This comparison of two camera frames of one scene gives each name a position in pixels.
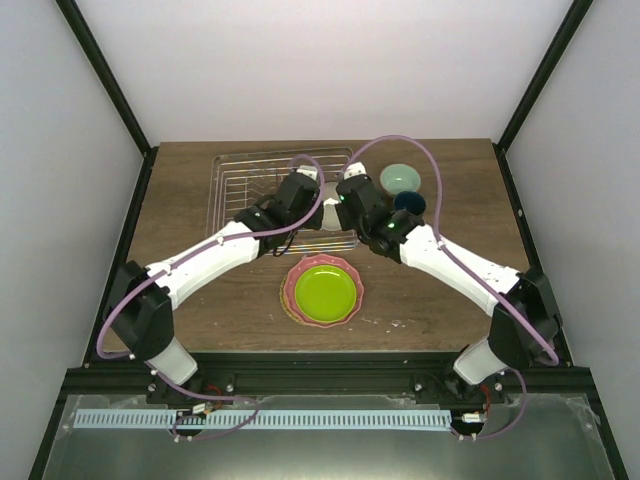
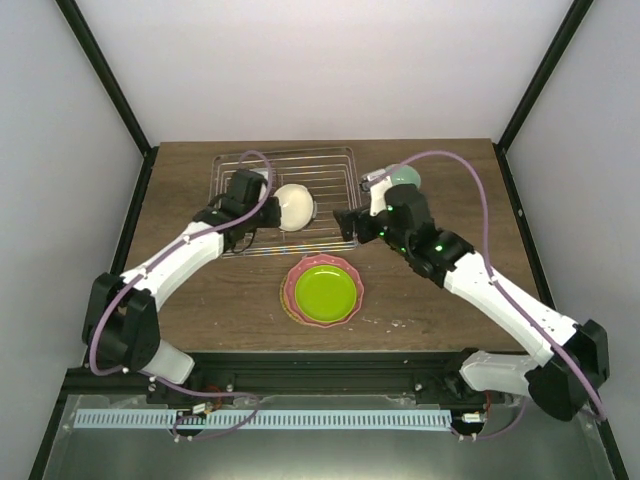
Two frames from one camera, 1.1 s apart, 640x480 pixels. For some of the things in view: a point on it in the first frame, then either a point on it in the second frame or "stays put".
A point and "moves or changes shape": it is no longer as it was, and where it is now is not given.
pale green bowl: (400, 177) stays put
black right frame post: (550, 59) stays put
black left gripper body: (313, 222) -> (272, 220)
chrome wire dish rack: (240, 179) stays put
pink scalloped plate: (318, 260) stays put
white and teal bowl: (330, 218) moves or changes shape
